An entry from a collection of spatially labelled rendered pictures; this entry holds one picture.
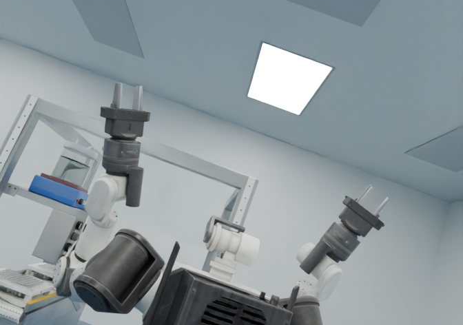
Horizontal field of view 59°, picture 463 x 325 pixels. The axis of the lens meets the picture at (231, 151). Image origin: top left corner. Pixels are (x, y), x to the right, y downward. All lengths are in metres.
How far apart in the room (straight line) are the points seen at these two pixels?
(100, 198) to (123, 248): 0.19
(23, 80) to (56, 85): 0.42
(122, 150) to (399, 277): 5.03
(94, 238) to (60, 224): 0.73
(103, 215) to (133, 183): 0.10
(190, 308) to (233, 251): 0.24
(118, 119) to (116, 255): 0.32
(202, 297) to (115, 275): 0.20
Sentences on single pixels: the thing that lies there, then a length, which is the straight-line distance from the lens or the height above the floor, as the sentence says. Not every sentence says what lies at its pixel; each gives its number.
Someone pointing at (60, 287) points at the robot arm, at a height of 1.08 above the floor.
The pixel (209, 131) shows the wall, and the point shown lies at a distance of 5.41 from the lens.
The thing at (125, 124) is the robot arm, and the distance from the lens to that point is 1.02.
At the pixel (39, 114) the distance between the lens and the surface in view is 1.88.
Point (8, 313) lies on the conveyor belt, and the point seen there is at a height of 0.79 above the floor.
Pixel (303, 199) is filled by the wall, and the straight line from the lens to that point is 5.39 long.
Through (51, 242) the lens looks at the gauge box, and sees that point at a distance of 1.85.
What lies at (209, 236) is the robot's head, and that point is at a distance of 0.94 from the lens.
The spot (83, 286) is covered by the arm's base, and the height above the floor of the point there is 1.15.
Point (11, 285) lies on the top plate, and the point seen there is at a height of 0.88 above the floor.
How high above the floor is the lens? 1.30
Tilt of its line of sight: 13 degrees up
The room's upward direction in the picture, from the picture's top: 20 degrees clockwise
